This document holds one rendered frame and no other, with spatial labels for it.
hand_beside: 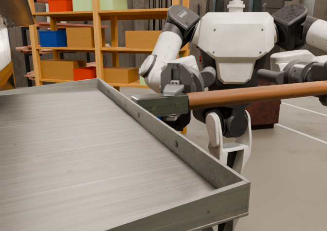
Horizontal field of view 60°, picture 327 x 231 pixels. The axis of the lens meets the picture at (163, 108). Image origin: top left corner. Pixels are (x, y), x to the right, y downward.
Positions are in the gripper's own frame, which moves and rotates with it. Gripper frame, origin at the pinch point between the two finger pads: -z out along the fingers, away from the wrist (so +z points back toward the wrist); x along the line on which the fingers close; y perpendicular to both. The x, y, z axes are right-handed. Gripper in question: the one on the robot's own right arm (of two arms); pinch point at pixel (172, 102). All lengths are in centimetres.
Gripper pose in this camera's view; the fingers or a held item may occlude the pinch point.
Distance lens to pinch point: 48.4
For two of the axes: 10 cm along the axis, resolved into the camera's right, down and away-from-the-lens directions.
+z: 2.0, -2.5, 9.5
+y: -9.8, -0.5, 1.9
